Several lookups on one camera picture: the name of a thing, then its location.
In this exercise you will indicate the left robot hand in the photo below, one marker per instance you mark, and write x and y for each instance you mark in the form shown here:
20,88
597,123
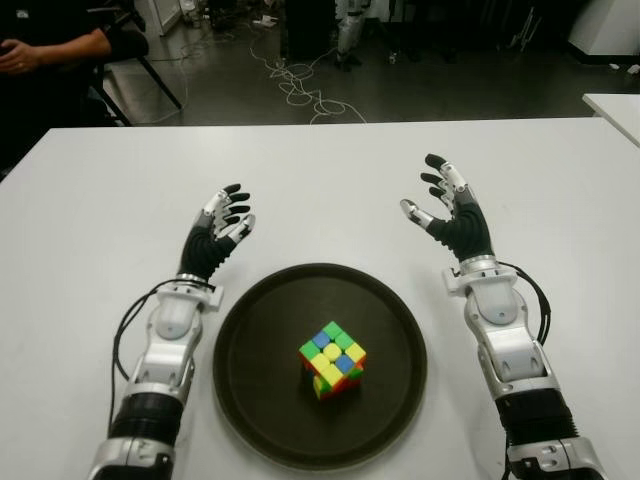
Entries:
205,250

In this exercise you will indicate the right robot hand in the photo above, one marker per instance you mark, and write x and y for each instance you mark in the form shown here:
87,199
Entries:
467,230

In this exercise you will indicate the multicoloured Rubik's cube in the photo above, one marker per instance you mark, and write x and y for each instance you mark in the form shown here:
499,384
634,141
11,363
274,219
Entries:
332,357

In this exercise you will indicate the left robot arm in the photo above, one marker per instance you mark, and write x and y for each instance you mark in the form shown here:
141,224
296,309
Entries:
160,360

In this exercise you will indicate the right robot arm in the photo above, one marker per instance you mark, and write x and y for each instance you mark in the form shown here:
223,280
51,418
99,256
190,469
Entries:
510,345

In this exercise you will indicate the dark brown round plate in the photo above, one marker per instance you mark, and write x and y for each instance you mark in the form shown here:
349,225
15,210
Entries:
260,360

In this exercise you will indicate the white side table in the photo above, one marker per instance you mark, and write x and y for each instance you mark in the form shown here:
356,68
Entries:
620,112

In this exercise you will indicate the silver folded stand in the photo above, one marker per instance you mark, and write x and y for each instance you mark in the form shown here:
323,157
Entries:
522,32

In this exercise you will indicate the black chair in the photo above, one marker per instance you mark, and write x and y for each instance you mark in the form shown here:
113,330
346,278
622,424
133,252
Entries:
129,47

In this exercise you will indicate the white paper scrap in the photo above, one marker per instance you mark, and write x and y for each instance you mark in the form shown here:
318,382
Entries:
614,66

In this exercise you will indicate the standing humanoid robot legs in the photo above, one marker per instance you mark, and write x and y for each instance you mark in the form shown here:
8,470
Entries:
348,32

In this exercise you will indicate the white cabinet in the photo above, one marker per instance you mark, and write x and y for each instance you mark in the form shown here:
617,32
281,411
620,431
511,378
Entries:
155,15

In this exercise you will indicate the black cabinet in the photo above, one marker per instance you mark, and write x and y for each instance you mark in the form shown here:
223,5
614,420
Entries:
310,30

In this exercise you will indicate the seated person in black shirt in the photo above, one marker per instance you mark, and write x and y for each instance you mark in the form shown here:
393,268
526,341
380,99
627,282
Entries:
50,50

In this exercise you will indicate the white pedestal with black base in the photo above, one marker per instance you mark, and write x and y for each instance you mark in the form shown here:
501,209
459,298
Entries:
610,25

